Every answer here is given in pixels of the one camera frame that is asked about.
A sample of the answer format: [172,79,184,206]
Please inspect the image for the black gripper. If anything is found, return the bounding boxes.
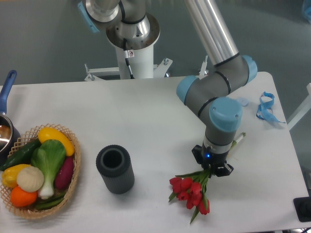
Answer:
[191,145,234,177]

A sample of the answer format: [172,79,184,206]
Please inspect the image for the red tulip bouquet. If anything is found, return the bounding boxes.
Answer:
[168,132,246,225]

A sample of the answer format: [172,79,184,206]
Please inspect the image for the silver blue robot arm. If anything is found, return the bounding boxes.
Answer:
[78,0,258,177]

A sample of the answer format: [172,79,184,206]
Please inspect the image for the light blue bottle cap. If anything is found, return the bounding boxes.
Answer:
[236,97,249,107]

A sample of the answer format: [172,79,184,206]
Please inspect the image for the tangled blue ribbon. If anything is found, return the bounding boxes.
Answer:
[256,92,285,123]

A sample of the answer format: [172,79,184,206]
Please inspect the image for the dark grey ribbed vase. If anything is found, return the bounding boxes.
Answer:
[96,145,135,194]

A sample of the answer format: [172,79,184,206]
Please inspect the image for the black device at edge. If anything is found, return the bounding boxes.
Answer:
[293,197,311,222]

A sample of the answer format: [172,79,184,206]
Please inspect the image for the purple sweet potato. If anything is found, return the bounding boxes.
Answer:
[54,157,74,190]

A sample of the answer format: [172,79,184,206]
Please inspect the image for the green bok choy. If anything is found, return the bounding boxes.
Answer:
[31,139,66,200]

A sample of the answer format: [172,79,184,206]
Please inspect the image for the yellow squash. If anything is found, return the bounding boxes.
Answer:
[38,127,75,156]

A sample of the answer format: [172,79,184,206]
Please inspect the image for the green pea pods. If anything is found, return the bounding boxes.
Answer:
[35,192,65,211]

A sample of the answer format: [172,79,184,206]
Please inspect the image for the blue object top right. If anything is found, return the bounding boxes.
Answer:
[301,0,311,23]

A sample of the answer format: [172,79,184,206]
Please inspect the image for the white garlic bulb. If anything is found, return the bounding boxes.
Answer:
[17,166,44,192]

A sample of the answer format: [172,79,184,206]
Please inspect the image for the green cucumber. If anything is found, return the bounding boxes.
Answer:
[0,138,41,171]

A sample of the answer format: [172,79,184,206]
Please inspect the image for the woven wicker basket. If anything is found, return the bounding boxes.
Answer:
[0,124,81,219]

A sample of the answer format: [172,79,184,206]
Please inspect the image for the orange fruit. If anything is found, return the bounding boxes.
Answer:
[10,186,37,207]

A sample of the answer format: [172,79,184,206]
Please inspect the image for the yellow bell pepper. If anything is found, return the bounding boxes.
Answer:
[1,164,31,188]

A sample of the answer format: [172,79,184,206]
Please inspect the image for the white frame at right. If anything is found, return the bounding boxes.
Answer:
[287,83,311,130]

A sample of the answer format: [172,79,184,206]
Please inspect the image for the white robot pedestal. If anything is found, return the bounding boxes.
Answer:
[84,43,209,82]

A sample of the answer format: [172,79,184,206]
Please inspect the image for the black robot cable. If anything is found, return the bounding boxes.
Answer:
[122,38,135,80]

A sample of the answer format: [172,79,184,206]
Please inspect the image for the blue handled saucepan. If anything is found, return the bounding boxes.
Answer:
[0,70,20,165]

